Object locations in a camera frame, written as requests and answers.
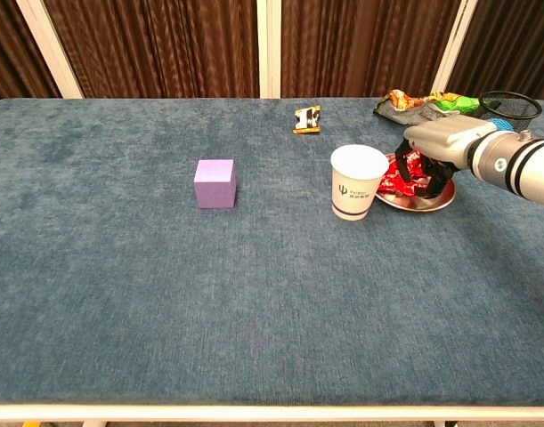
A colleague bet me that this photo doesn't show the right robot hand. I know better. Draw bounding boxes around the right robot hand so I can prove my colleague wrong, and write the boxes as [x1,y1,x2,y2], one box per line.
[394,114,498,200]

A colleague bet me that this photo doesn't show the black mesh pen holder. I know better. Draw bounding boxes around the black mesh pen holder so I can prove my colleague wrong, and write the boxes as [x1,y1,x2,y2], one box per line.
[478,91,543,133]

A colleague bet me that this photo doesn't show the purple foam cube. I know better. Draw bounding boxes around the purple foam cube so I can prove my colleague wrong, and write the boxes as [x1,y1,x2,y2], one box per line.
[193,158,237,210]

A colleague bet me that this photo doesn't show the round steel plate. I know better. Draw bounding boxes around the round steel plate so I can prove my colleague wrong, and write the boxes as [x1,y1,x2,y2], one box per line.
[374,152,457,214]

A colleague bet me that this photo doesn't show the orange green chips bag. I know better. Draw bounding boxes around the orange green chips bag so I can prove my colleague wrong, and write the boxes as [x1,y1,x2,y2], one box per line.
[372,88,482,126]

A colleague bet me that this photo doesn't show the brown pleated partition panel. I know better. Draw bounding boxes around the brown pleated partition panel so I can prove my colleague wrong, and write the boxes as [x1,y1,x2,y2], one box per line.
[0,0,61,107]
[44,0,259,99]
[447,0,544,110]
[280,0,462,99]

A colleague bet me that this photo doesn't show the small orange black snack packet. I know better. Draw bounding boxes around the small orange black snack packet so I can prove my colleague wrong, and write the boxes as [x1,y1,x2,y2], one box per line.
[292,104,322,135]

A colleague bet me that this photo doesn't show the white partition post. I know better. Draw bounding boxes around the white partition post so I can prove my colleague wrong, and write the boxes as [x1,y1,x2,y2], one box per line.
[431,0,478,94]
[15,0,85,100]
[256,0,282,100]

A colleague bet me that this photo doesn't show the blue tablecloth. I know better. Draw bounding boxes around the blue tablecloth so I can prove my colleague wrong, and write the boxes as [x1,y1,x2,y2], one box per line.
[0,97,544,407]

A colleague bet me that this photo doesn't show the white table frame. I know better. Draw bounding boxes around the white table frame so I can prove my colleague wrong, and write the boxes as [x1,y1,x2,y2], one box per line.
[0,403,544,427]

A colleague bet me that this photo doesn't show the white paper cup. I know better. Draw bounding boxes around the white paper cup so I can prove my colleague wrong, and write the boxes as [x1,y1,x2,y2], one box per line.
[329,144,391,222]

